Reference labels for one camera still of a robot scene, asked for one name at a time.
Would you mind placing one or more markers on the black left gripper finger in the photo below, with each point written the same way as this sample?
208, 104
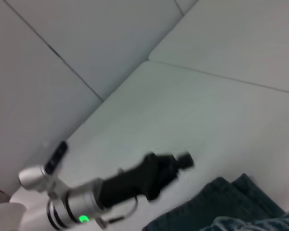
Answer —
186, 160

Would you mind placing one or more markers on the blue denim shorts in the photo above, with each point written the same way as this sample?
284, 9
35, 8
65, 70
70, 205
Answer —
231, 207

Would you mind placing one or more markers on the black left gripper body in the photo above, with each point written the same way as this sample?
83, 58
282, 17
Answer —
139, 178

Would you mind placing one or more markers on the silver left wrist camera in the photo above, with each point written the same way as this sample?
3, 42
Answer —
36, 175

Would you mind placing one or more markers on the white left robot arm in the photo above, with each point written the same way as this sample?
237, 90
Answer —
82, 197

